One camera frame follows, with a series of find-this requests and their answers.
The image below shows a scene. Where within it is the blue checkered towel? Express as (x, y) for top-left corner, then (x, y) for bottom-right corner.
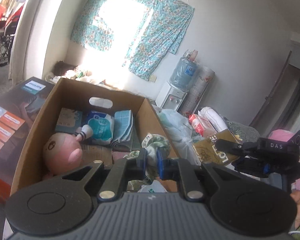
(111, 110), (134, 148)

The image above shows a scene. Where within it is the blue wet wipes pack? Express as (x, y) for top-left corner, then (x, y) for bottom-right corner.
(85, 111), (114, 146)

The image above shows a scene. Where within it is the pink plush pig doll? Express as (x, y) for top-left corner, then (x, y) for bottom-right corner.
(43, 125), (93, 176)

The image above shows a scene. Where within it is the blue mask box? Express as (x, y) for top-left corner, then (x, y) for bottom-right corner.
(55, 108), (82, 134)

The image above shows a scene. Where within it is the white yogurt cup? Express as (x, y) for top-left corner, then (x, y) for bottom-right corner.
(138, 180), (167, 193)

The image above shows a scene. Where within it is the person's right hand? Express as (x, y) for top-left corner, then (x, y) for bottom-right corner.
(290, 190), (300, 229)

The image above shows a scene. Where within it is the white tied plastic bag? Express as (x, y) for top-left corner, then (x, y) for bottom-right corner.
(157, 109), (204, 165)

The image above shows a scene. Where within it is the gold tissue box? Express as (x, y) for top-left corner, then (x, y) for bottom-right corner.
(192, 129), (243, 167)

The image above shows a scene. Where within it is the green leaf pattern pillow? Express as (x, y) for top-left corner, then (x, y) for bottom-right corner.
(225, 120), (260, 143)

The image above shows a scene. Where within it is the pink wet wipes pack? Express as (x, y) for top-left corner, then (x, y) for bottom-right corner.
(189, 114), (217, 138)

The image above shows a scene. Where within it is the white water dispenser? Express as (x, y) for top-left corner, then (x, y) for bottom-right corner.
(155, 81), (187, 111)

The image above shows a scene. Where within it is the blue water jug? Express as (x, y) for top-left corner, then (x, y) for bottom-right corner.
(169, 57), (198, 92)

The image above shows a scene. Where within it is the rolled floral mat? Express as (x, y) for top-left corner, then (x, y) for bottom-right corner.
(178, 66), (215, 117)

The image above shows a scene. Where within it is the brown cardboard box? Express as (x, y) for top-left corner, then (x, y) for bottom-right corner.
(11, 78), (166, 193)

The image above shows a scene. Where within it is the pile of bags on floor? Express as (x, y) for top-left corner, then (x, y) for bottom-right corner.
(45, 61), (106, 86)

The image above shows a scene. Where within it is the black Philips foot-bath box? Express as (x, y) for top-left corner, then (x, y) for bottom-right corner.
(0, 77), (53, 185)

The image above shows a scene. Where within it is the floral teal curtain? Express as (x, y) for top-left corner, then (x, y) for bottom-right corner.
(71, 0), (194, 81)

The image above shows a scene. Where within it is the wheelchair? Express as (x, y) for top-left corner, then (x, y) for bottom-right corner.
(0, 0), (25, 67)

